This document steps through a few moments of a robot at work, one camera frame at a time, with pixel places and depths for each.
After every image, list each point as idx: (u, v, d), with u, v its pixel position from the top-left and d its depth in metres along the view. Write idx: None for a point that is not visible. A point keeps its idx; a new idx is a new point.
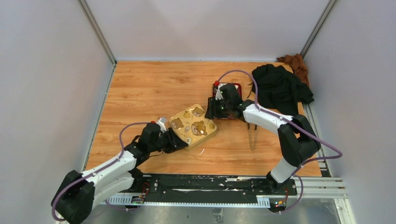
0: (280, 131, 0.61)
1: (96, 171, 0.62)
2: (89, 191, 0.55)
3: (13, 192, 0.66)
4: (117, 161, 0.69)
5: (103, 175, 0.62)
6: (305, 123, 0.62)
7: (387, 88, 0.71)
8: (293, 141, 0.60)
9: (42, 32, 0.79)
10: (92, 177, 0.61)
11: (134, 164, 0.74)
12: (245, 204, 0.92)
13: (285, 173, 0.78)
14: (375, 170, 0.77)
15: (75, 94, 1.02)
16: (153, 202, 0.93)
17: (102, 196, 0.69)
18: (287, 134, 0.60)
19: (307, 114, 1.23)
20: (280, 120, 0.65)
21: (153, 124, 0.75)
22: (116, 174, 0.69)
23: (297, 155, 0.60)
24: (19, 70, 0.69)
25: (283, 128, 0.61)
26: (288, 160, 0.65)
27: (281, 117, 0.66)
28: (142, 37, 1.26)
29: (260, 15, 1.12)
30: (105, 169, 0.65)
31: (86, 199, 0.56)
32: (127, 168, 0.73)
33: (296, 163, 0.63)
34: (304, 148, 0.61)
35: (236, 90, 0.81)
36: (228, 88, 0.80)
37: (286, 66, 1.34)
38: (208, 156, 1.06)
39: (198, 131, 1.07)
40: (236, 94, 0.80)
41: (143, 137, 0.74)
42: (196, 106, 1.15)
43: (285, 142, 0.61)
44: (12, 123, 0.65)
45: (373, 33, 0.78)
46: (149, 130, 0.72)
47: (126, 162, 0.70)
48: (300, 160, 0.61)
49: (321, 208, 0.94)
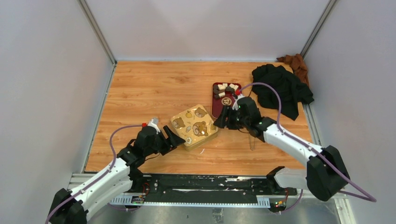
0: (310, 165, 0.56)
1: (85, 187, 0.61)
2: (78, 211, 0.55)
3: (13, 192, 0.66)
4: (109, 172, 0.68)
5: (92, 190, 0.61)
6: (337, 158, 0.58)
7: (387, 88, 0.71)
8: (325, 177, 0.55)
9: (42, 32, 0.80)
10: (81, 195, 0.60)
11: (128, 171, 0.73)
12: (244, 204, 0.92)
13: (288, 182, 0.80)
14: (375, 170, 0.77)
15: (76, 94, 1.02)
16: (153, 202, 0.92)
17: (98, 207, 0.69)
18: (318, 169, 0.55)
19: (307, 114, 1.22)
20: (309, 150, 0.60)
21: (149, 129, 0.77)
22: (108, 185, 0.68)
23: (327, 191, 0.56)
24: (20, 70, 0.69)
25: (313, 161, 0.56)
26: (314, 193, 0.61)
27: (311, 148, 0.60)
28: (142, 37, 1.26)
29: (260, 15, 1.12)
30: (95, 183, 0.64)
31: (77, 217, 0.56)
32: (121, 176, 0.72)
33: (322, 198, 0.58)
34: (335, 184, 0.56)
35: (256, 106, 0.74)
36: (248, 105, 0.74)
37: (286, 66, 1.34)
38: (208, 156, 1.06)
39: (199, 132, 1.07)
40: (255, 111, 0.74)
41: (137, 142, 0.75)
42: (199, 106, 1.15)
43: (314, 177, 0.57)
44: (13, 123, 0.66)
45: (372, 33, 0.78)
46: (144, 135, 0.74)
47: (118, 171, 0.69)
48: (329, 195, 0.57)
49: (321, 208, 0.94)
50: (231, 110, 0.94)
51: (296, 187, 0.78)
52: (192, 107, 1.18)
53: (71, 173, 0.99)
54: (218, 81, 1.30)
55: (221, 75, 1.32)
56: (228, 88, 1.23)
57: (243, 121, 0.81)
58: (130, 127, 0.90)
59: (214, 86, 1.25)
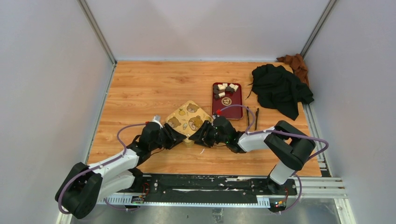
0: (267, 141, 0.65)
1: (102, 164, 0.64)
2: (97, 181, 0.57)
3: (13, 191, 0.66)
4: (122, 157, 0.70)
5: (109, 168, 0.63)
6: (289, 127, 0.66)
7: (387, 88, 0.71)
8: (282, 145, 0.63)
9: (42, 33, 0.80)
10: (99, 169, 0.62)
11: (136, 161, 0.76)
12: (245, 204, 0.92)
13: (281, 174, 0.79)
14: (375, 170, 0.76)
15: (75, 94, 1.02)
16: (153, 202, 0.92)
17: (105, 191, 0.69)
18: (273, 141, 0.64)
19: (307, 114, 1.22)
20: (265, 133, 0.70)
21: (152, 124, 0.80)
22: (119, 169, 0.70)
23: (293, 157, 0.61)
24: (20, 70, 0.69)
25: (268, 137, 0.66)
26: (292, 168, 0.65)
27: (265, 130, 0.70)
28: (142, 37, 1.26)
29: (260, 15, 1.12)
30: (112, 163, 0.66)
31: (93, 191, 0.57)
32: (130, 165, 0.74)
33: (297, 165, 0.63)
34: (297, 148, 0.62)
35: (231, 125, 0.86)
36: (224, 126, 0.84)
37: (286, 66, 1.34)
38: (208, 156, 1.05)
39: (196, 127, 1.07)
40: (231, 129, 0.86)
41: (143, 136, 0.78)
42: (190, 102, 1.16)
43: (277, 150, 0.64)
44: (13, 123, 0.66)
45: (373, 33, 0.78)
46: (149, 129, 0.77)
47: (130, 158, 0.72)
48: (300, 161, 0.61)
49: (321, 208, 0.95)
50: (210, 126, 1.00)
51: (287, 175, 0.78)
52: (184, 104, 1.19)
53: None
54: (218, 81, 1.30)
55: (221, 75, 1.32)
56: (228, 88, 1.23)
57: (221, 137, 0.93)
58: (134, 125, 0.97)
59: (213, 86, 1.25)
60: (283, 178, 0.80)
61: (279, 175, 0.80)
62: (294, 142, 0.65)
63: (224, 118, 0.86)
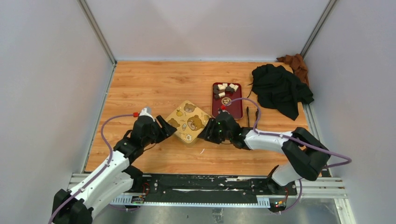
0: (285, 149, 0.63)
1: (84, 185, 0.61)
2: (81, 209, 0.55)
3: (13, 192, 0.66)
4: (107, 167, 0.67)
5: (92, 188, 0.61)
6: (308, 136, 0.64)
7: (387, 88, 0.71)
8: (300, 154, 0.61)
9: (42, 33, 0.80)
10: (81, 193, 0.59)
11: (126, 163, 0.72)
12: (245, 204, 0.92)
13: (285, 177, 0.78)
14: (375, 170, 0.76)
15: (75, 94, 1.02)
16: (153, 202, 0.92)
17: (104, 201, 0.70)
18: (293, 149, 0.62)
19: (307, 114, 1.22)
20: (281, 138, 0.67)
21: (144, 118, 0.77)
22: (109, 180, 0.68)
23: (310, 168, 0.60)
24: (20, 70, 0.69)
25: (286, 144, 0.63)
26: (304, 177, 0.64)
27: (281, 135, 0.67)
28: (142, 37, 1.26)
29: (261, 15, 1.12)
30: (95, 179, 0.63)
31: (81, 216, 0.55)
32: (120, 169, 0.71)
33: (311, 177, 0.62)
34: (314, 160, 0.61)
35: (234, 120, 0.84)
36: (226, 120, 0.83)
37: (286, 66, 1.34)
38: (208, 156, 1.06)
39: (195, 126, 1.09)
40: (234, 124, 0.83)
41: (135, 132, 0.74)
42: (186, 102, 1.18)
43: (293, 159, 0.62)
44: (13, 123, 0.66)
45: (373, 33, 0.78)
46: (141, 124, 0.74)
47: (117, 165, 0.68)
48: (315, 172, 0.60)
49: (320, 208, 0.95)
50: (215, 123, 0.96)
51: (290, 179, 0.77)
52: (179, 105, 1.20)
53: (71, 173, 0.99)
54: (218, 81, 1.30)
55: (221, 75, 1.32)
56: (228, 88, 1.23)
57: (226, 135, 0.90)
58: (121, 116, 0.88)
59: (213, 86, 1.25)
60: (286, 180, 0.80)
61: (282, 177, 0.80)
62: (310, 151, 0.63)
63: (228, 113, 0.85)
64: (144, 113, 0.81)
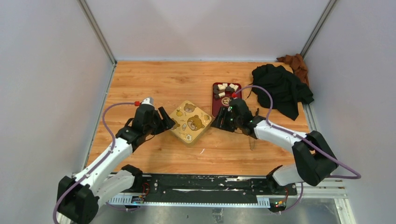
0: (295, 149, 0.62)
1: (89, 171, 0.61)
2: (87, 194, 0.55)
3: (13, 191, 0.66)
4: (110, 153, 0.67)
5: (97, 173, 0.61)
6: (321, 141, 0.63)
7: (387, 88, 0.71)
8: (309, 157, 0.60)
9: (42, 33, 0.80)
10: (87, 179, 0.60)
11: (130, 149, 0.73)
12: (245, 204, 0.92)
13: (286, 177, 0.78)
14: (375, 170, 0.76)
15: (75, 94, 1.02)
16: (153, 202, 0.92)
17: (108, 195, 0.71)
18: (302, 151, 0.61)
19: (307, 114, 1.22)
20: (294, 137, 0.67)
21: (145, 105, 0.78)
22: (112, 167, 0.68)
23: (314, 173, 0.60)
24: (19, 70, 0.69)
25: (298, 145, 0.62)
26: (305, 179, 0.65)
27: (295, 134, 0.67)
28: (142, 37, 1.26)
29: (261, 15, 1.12)
30: (100, 165, 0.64)
31: (87, 202, 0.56)
32: (123, 156, 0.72)
33: (312, 181, 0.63)
34: (321, 166, 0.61)
35: (246, 106, 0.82)
36: (238, 105, 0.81)
37: (286, 66, 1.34)
38: (208, 156, 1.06)
39: (195, 126, 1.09)
40: (246, 110, 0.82)
41: (137, 119, 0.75)
42: (186, 102, 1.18)
43: (300, 160, 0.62)
44: (13, 123, 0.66)
45: (373, 33, 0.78)
46: (143, 110, 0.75)
47: (120, 151, 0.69)
48: (318, 178, 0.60)
49: (321, 208, 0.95)
50: (227, 112, 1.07)
51: (291, 180, 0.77)
52: (179, 105, 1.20)
53: (71, 173, 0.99)
54: (218, 81, 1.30)
55: (221, 75, 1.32)
56: (228, 88, 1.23)
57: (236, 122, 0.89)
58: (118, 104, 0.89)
59: (214, 86, 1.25)
60: (288, 181, 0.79)
61: (283, 176, 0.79)
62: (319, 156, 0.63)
63: (241, 98, 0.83)
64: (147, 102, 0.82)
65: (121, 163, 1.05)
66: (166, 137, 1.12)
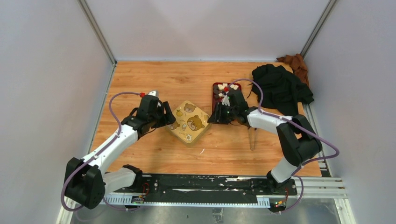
0: (279, 129, 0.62)
1: (97, 153, 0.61)
2: (95, 174, 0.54)
3: (13, 191, 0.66)
4: (117, 137, 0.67)
5: (105, 156, 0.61)
6: (305, 123, 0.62)
7: (387, 88, 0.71)
8: (291, 137, 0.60)
9: (42, 34, 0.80)
10: (95, 160, 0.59)
11: (136, 135, 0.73)
12: (245, 204, 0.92)
13: (285, 173, 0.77)
14: (375, 170, 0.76)
15: (75, 94, 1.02)
16: (153, 202, 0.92)
17: (110, 186, 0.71)
18: (284, 129, 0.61)
19: (307, 114, 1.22)
20: (280, 120, 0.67)
21: (151, 95, 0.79)
22: (118, 151, 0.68)
23: (295, 152, 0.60)
24: (20, 71, 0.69)
25: (281, 125, 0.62)
26: (290, 162, 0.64)
27: (281, 117, 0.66)
28: (142, 38, 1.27)
29: (261, 15, 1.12)
30: (107, 149, 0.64)
31: (95, 184, 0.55)
32: (130, 142, 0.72)
33: (296, 163, 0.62)
34: (303, 146, 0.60)
35: (243, 96, 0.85)
36: (235, 94, 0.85)
37: (286, 66, 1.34)
38: (208, 156, 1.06)
39: (195, 127, 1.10)
40: (242, 101, 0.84)
41: (142, 107, 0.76)
42: (186, 102, 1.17)
43: (283, 140, 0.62)
44: (13, 123, 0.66)
45: (373, 32, 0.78)
46: (148, 100, 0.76)
47: (127, 136, 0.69)
48: (300, 157, 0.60)
49: (321, 208, 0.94)
50: (222, 105, 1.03)
51: (288, 174, 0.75)
52: (179, 105, 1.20)
53: None
54: (218, 81, 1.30)
55: (222, 75, 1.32)
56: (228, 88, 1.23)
57: (232, 113, 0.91)
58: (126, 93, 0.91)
59: (213, 86, 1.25)
60: (287, 176, 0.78)
61: (280, 172, 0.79)
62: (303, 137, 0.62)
63: (238, 89, 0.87)
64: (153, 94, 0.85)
65: (121, 163, 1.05)
66: (166, 136, 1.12)
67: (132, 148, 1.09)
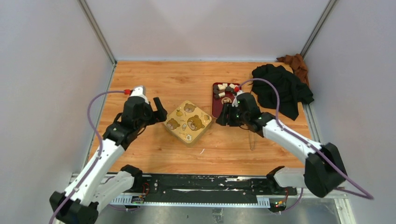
0: (308, 162, 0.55)
1: (78, 185, 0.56)
2: (79, 209, 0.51)
3: (13, 191, 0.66)
4: (99, 160, 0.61)
5: (87, 185, 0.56)
6: (336, 155, 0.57)
7: (387, 88, 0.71)
8: (322, 172, 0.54)
9: (42, 34, 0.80)
10: (76, 192, 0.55)
11: (121, 150, 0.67)
12: (245, 204, 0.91)
13: (291, 183, 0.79)
14: (375, 170, 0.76)
15: (75, 94, 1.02)
16: (153, 202, 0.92)
17: (108, 199, 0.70)
18: (316, 164, 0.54)
19: (307, 114, 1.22)
20: (307, 146, 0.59)
21: (135, 99, 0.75)
22: (104, 171, 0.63)
23: (324, 188, 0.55)
24: (20, 71, 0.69)
25: (312, 158, 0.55)
26: (313, 192, 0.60)
27: (309, 144, 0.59)
28: (142, 37, 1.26)
29: (261, 15, 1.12)
30: (88, 176, 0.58)
31: (82, 216, 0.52)
32: (116, 157, 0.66)
33: (320, 195, 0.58)
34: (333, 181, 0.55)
35: (255, 101, 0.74)
36: (246, 100, 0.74)
37: (286, 66, 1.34)
38: (208, 156, 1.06)
39: (195, 127, 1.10)
40: (254, 106, 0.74)
41: (126, 113, 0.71)
42: (186, 102, 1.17)
43: (312, 172, 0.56)
44: (13, 124, 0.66)
45: (373, 33, 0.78)
46: (131, 104, 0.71)
47: (109, 155, 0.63)
48: (327, 192, 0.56)
49: (321, 208, 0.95)
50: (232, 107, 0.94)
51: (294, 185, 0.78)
52: (179, 105, 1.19)
53: (72, 173, 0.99)
54: (218, 81, 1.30)
55: (222, 75, 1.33)
56: (228, 88, 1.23)
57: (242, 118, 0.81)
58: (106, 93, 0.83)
59: (214, 86, 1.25)
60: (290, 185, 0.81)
61: (286, 180, 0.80)
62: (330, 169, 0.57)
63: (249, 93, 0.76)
64: (140, 93, 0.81)
65: (121, 163, 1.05)
66: (166, 137, 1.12)
67: (132, 148, 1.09)
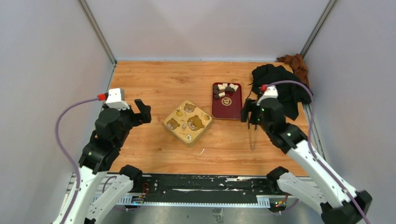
0: (340, 210, 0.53)
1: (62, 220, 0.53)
2: None
3: (13, 191, 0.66)
4: (78, 192, 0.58)
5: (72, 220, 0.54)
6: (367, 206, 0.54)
7: (387, 89, 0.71)
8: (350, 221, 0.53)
9: (42, 34, 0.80)
10: None
11: (101, 174, 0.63)
12: (244, 204, 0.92)
13: (296, 193, 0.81)
14: (375, 170, 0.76)
15: (75, 94, 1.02)
16: (153, 202, 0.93)
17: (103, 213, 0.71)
18: (350, 216, 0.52)
19: (307, 114, 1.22)
20: (343, 192, 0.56)
21: (108, 114, 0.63)
22: (88, 199, 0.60)
23: None
24: (20, 71, 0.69)
25: (347, 209, 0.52)
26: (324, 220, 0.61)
27: (346, 191, 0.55)
28: (142, 37, 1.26)
29: (261, 15, 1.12)
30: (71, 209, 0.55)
31: None
32: (97, 183, 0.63)
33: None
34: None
35: (283, 111, 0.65)
36: (274, 109, 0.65)
37: (286, 66, 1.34)
38: (208, 156, 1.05)
39: (195, 127, 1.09)
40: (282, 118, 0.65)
41: (99, 133, 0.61)
42: (186, 102, 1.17)
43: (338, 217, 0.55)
44: (13, 123, 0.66)
45: (373, 33, 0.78)
46: (104, 123, 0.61)
47: (88, 185, 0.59)
48: None
49: None
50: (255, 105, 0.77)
51: (298, 196, 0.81)
52: (179, 105, 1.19)
53: (71, 173, 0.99)
54: (218, 81, 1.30)
55: (222, 74, 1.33)
56: (228, 88, 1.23)
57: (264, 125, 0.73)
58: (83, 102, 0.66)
59: (213, 86, 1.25)
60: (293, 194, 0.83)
61: (292, 190, 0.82)
62: None
63: (277, 101, 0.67)
64: (119, 100, 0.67)
65: (121, 163, 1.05)
66: (166, 137, 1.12)
67: (132, 148, 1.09)
